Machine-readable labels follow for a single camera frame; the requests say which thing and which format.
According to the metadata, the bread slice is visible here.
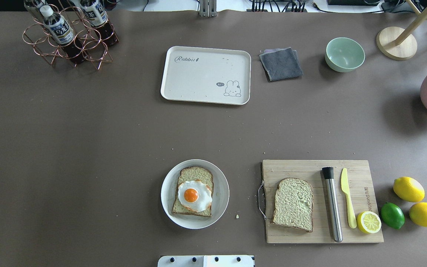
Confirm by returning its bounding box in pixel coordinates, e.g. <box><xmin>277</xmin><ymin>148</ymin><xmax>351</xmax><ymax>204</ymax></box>
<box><xmin>172</xmin><ymin>166</ymin><xmax>214</xmax><ymax>217</ymax></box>
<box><xmin>272</xmin><ymin>178</ymin><xmax>314</xmax><ymax>232</ymax></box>

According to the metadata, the white round plate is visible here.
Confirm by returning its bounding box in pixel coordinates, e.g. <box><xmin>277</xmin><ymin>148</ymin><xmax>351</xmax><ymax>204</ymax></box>
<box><xmin>160</xmin><ymin>159</ymin><xmax>230</xmax><ymax>230</ymax></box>

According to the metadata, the fried egg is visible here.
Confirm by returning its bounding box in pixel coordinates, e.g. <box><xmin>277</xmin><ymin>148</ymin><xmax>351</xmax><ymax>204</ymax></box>
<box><xmin>178</xmin><ymin>180</ymin><xmax>212</xmax><ymax>212</ymax></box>

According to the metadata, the cream rabbit serving tray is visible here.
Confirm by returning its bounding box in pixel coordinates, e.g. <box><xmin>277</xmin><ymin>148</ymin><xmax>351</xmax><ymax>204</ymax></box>
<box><xmin>160</xmin><ymin>46</ymin><xmax>251</xmax><ymax>105</ymax></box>

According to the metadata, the grey folded cloth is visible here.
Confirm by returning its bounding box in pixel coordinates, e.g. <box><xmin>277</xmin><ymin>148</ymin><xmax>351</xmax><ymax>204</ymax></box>
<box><xmin>259</xmin><ymin>47</ymin><xmax>303</xmax><ymax>82</ymax></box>

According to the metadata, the steel muddler black cap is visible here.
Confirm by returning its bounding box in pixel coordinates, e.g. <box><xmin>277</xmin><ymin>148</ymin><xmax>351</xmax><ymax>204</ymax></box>
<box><xmin>322</xmin><ymin>166</ymin><xmax>343</xmax><ymax>243</ymax></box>

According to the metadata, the mint green bowl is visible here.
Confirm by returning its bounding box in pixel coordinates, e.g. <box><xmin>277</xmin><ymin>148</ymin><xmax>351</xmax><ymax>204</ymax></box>
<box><xmin>325</xmin><ymin>37</ymin><xmax>365</xmax><ymax>73</ymax></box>

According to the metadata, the wooden cutting board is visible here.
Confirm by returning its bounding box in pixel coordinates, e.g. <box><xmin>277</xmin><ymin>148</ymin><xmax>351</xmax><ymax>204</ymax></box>
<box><xmin>262</xmin><ymin>159</ymin><xmax>384</xmax><ymax>244</ymax></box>

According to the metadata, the yellow plastic knife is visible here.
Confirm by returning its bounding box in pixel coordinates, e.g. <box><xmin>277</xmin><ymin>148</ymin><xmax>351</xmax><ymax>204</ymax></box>
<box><xmin>340</xmin><ymin>168</ymin><xmax>357</xmax><ymax>229</ymax></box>

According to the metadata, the tea bottle right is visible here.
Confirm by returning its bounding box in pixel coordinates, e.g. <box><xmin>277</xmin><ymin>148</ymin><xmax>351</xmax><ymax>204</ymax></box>
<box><xmin>80</xmin><ymin>0</ymin><xmax>119</xmax><ymax>47</ymax></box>

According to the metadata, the tea bottle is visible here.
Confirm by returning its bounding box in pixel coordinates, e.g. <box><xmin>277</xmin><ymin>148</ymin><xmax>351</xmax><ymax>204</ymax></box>
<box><xmin>80</xmin><ymin>0</ymin><xmax>119</xmax><ymax>47</ymax></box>
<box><xmin>39</xmin><ymin>5</ymin><xmax>85</xmax><ymax>64</ymax></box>

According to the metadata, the half lemon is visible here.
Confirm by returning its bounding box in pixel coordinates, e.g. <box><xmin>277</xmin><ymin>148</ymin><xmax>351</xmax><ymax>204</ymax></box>
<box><xmin>357</xmin><ymin>211</ymin><xmax>382</xmax><ymax>234</ymax></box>

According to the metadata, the tea bottle front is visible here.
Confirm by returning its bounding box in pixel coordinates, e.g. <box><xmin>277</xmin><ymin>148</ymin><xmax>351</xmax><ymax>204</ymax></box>
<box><xmin>39</xmin><ymin>5</ymin><xmax>85</xmax><ymax>64</ymax></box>

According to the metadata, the green lime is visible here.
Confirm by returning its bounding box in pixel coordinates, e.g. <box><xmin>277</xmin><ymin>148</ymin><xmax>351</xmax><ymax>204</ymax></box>
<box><xmin>380</xmin><ymin>202</ymin><xmax>405</xmax><ymax>230</ymax></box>

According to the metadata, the whole lemon upper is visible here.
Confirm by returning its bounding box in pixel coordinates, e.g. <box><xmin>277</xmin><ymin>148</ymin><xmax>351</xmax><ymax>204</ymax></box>
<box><xmin>393</xmin><ymin>177</ymin><xmax>425</xmax><ymax>202</ymax></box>

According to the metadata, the whole lemon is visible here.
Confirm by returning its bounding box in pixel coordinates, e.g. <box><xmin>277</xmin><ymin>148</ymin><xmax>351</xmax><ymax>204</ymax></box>
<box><xmin>409</xmin><ymin>202</ymin><xmax>427</xmax><ymax>227</ymax></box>
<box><xmin>393</xmin><ymin>177</ymin><xmax>425</xmax><ymax>202</ymax></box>

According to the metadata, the wooden cup stand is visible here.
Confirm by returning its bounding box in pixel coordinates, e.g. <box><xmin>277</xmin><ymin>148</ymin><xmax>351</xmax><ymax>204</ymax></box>
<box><xmin>376</xmin><ymin>0</ymin><xmax>427</xmax><ymax>60</ymax></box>

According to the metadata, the whole lemon lower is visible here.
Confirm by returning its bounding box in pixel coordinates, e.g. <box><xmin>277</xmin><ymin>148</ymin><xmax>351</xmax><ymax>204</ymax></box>
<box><xmin>409</xmin><ymin>202</ymin><xmax>427</xmax><ymax>227</ymax></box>

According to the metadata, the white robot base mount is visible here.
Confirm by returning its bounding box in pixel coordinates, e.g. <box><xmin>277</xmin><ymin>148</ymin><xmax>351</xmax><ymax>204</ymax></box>
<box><xmin>157</xmin><ymin>255</ymin><xmax>255</xmax><ymax>267</ymax></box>

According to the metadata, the copper wire bottle rack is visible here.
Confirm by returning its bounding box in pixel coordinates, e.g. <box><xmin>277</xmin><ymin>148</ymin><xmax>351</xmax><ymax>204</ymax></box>
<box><xmin>23</xmin><ymin>0</ymin><xmax>115</xmax><ymax>69</ymax></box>

